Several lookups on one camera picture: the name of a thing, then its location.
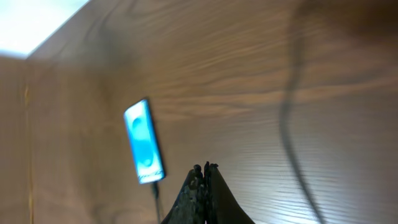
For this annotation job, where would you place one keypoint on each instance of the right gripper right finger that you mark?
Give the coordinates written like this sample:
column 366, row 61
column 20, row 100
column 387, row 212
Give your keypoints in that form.
column 221, row 205

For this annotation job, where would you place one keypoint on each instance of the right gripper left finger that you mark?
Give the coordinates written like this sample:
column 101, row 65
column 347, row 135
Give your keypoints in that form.
column 189, row 206

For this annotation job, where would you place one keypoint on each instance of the blue screen Galaxy smartphone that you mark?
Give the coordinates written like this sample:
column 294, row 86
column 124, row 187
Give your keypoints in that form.
column 144, row 143

